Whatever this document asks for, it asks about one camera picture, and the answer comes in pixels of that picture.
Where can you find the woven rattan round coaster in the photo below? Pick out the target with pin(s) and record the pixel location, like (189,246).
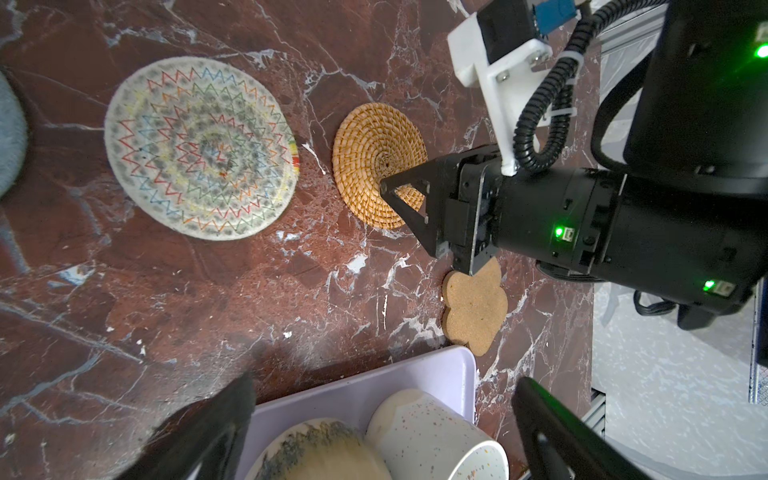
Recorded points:
(374,141)

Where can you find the beige ceramic mug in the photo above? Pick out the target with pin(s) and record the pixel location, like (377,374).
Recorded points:
(321,448)

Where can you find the white speckled mug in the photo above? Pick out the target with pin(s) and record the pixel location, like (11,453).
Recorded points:
(419,437)

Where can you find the white patterned round coaster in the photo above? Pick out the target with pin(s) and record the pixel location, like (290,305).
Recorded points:
(202,147)

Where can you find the lavender tray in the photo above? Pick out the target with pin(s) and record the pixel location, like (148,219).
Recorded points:
(448,374)

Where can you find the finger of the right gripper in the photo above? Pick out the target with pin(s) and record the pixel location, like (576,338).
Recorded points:
(418,196)

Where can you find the cork paw-shaped coaster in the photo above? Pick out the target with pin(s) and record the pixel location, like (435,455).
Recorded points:
(475,307)

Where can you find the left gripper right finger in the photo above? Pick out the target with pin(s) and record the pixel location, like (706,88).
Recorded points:
(558,445)

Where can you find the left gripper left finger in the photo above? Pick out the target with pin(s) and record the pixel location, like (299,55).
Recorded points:
(207,444)

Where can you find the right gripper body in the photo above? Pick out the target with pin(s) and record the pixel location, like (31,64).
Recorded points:
(561,218)

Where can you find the blue-grey round coaster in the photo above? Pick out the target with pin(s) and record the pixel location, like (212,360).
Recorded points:
(14,135)

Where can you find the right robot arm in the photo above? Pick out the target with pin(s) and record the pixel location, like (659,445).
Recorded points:
(676,206)

